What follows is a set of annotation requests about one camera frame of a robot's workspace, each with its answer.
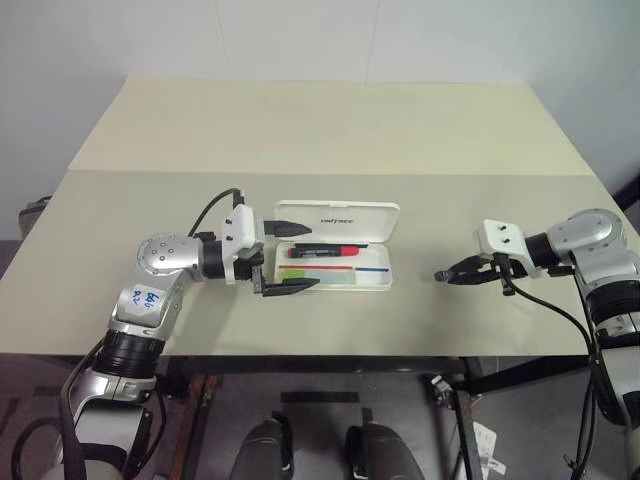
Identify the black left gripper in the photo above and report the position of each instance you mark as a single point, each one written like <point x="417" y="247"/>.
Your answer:
<point x="247" y="267"/>

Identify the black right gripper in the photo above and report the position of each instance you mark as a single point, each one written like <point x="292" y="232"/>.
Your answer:
<point x="506" y="266"/>

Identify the green and white highlighter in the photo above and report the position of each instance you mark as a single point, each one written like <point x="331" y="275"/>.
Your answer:
<point x="292" y="276"/>

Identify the black marker with red cap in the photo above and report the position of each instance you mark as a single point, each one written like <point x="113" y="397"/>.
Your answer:
<point x="345" y="250"/>

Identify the white plastic pencil case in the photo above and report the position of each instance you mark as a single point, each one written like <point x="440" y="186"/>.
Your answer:
<point x="362" y="225"/>

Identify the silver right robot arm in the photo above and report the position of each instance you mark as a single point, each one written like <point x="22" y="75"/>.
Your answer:
<point x="590" y="230"/>

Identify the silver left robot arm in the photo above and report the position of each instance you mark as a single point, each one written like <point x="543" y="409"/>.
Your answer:
<point x="165" y="255"/>

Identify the grey caster wheel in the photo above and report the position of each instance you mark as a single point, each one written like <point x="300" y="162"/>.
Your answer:
<point x="441" y="392"/>

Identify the black strip on floor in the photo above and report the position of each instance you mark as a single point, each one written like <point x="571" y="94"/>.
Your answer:
<point x="320" y="398"/>

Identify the rusty brown table leg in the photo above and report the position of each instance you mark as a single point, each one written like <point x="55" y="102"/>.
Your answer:
<point x="192" y="430"/>
<point x="467" y="440"/>

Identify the white paper tags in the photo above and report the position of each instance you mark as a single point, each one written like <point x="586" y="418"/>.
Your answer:
<point x="487" y="445"/>

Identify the dark grey rounded shape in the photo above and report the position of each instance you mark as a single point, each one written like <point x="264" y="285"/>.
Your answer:
<point x="260" y="450"/>
<point x="385" y="450"/>

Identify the grey chair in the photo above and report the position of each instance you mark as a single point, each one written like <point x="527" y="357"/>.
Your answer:
<point x="32" y="215"/>

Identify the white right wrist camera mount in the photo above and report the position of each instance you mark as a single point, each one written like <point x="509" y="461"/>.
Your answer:
<point x="502" y="237"/>

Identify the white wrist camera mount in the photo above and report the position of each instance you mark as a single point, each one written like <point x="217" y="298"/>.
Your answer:
<point x="502" y="237"/>
<point x="242" y="222"/>

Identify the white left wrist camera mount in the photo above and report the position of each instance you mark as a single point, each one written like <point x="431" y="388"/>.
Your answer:
<point x="242" y="222"/>

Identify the black metal table frame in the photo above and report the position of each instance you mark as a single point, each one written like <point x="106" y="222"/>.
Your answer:
<point x="325" y="365"/>

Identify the black panel at wall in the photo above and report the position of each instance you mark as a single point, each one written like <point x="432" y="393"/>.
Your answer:
<point x="631" y="192"/>

